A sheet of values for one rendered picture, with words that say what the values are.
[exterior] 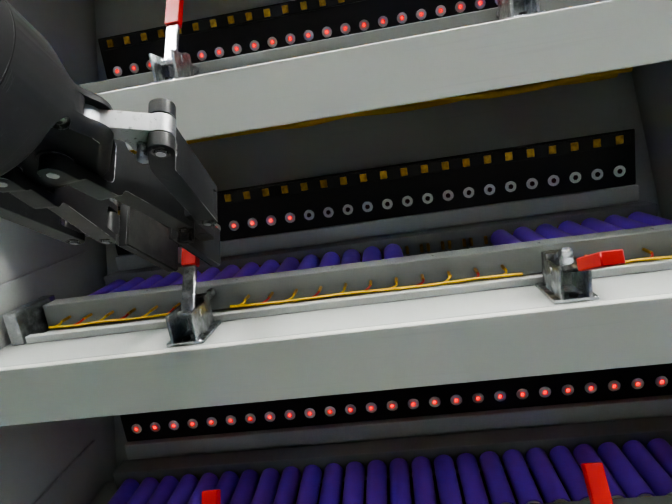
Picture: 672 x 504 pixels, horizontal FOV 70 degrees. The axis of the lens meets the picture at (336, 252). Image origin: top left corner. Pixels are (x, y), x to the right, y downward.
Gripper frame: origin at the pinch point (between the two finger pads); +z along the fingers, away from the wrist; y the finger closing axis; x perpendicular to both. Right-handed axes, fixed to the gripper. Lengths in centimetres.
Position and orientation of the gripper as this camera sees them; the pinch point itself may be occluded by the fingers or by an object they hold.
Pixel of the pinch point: (174, 237)
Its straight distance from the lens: 37.1
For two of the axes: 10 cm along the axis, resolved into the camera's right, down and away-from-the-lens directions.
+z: 1.5, 2.9, 9.5
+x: -0.9, -9.5, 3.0
